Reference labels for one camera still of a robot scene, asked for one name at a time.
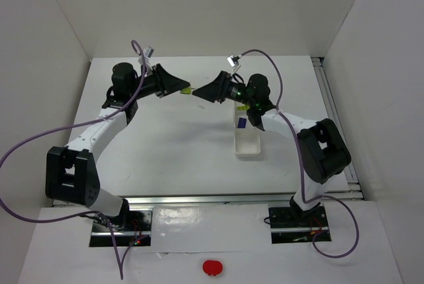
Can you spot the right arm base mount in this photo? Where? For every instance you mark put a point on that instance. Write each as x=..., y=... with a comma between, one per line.
x=286, y=230

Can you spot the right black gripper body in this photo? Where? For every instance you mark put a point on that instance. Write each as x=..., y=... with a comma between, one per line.
x=222, y=86

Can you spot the white divided sorting tray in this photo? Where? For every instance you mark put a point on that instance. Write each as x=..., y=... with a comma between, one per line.
x=246, y=141

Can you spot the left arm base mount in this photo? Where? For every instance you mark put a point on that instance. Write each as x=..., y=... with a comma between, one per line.
x=137, y=230

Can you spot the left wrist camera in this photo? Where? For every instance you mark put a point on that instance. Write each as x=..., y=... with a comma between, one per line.
x=148, y=52

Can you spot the red round button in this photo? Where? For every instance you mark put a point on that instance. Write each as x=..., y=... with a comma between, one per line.
x=212, y=267

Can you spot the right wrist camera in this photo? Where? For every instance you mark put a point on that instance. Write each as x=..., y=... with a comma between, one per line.
x=233, y=60

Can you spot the purple lego brick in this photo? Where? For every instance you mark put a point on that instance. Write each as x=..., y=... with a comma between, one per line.
x=241, y=123

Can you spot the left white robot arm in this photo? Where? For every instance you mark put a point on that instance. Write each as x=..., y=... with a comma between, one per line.
x=71, y=172

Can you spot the green lego brick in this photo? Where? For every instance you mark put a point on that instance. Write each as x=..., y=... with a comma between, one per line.
x=186, y=91
x=242, y=108

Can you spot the aluminium rail frame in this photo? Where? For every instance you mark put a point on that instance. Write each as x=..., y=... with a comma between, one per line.
x=181, y=148

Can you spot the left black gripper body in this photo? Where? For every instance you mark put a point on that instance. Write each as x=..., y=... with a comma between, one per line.
x=159, y=80

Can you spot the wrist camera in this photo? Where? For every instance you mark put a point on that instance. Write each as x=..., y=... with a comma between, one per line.
x=148, y=52
x=233, y=60

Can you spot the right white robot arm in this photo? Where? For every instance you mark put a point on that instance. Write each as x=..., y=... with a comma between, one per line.
x=321, y=151

